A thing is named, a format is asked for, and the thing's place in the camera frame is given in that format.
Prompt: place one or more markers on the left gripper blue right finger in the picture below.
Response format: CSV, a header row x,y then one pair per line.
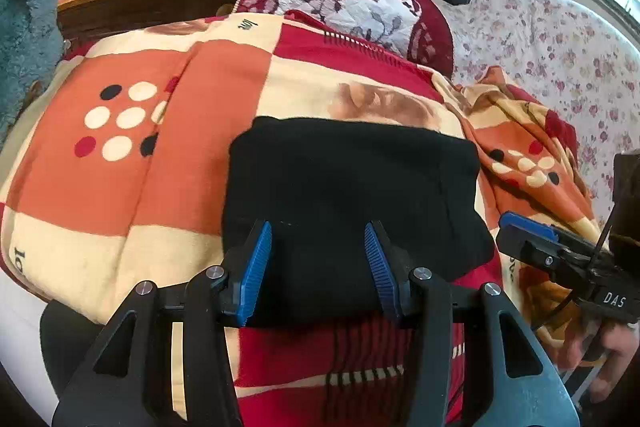
x,y
390,268

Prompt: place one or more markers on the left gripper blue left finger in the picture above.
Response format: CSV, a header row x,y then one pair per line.
x,y
245,267

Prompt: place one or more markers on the black pants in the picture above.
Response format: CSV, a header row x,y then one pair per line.
x,y
319,183

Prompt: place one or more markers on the orange red patterned blanket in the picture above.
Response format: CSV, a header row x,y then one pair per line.
x,y
117,173

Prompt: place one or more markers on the floral bed sheet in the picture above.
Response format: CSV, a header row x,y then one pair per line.
x,y
571,60

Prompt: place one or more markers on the floral quilted pillow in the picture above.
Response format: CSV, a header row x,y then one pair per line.
x,y
413,29

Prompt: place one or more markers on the teal fluffy coat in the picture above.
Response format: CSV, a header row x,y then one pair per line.
x,y
31,47

